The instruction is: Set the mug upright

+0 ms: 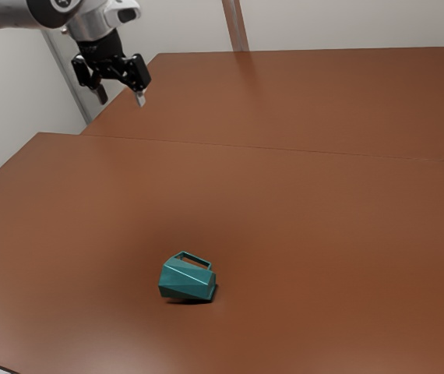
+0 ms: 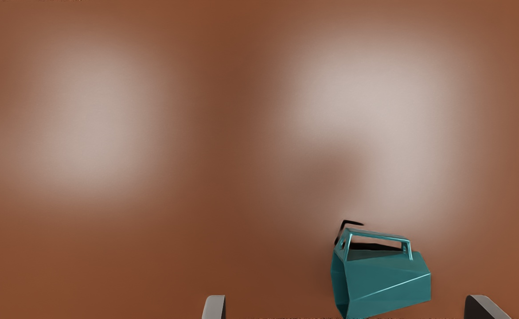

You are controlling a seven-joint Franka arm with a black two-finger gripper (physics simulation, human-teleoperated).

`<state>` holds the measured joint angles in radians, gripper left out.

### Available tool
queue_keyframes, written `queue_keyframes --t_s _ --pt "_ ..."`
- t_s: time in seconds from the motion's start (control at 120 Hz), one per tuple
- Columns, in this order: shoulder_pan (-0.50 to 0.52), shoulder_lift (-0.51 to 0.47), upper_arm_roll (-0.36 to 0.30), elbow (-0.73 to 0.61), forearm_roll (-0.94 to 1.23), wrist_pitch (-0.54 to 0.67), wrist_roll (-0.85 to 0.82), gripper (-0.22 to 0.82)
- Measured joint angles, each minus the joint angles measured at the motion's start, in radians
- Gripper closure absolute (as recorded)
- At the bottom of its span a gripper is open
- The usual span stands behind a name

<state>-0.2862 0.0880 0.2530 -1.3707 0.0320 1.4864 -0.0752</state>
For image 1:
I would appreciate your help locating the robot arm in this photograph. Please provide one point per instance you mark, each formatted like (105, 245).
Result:
(85, 17)

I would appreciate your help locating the teal faceted mug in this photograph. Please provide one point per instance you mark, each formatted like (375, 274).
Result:
(187, 278)

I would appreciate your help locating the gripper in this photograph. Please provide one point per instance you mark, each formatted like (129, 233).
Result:
(99, 48)

